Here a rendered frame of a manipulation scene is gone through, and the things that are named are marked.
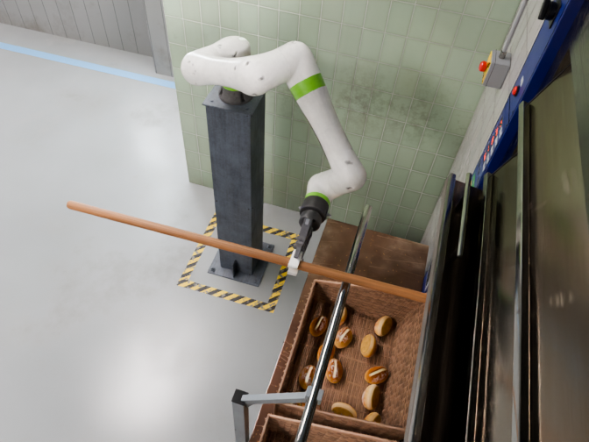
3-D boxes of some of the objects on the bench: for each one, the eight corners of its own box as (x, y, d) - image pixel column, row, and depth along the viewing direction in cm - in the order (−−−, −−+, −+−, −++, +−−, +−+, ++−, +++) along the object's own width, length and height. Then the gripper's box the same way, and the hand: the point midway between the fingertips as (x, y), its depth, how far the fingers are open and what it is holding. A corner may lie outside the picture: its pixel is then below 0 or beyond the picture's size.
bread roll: (364, 412, 190) (356, 403, 187) (370, 388, 196) (363, 380, 193) (376, 414, 187) (368, 405, 184) (382, 389, 193) (375, 380, 190)
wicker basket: (417, 326, 215) (436, 292, 194) (398, 459, 179) (417, 436, 158) (309, 295, 222) (315, 260, 200) (270, 418, 186) (273, 390, 165)
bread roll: (368, 388, 195) (370, 383, 190) (360, 373, 198) (363, 367, 194) (391, 381, 197) (393, 374, 193) (383, 366, 201) (386, 360, 197)
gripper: (324, 203, 164) (305, 260, 149) (320, 233, 176) (301, 288, 161) (302, 198, 165) (281, 253, 150) (300, 228, 177) (279, 281, 162)
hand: (294, 262), depth 158 cm, fingers closed on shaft, 3 cm apart
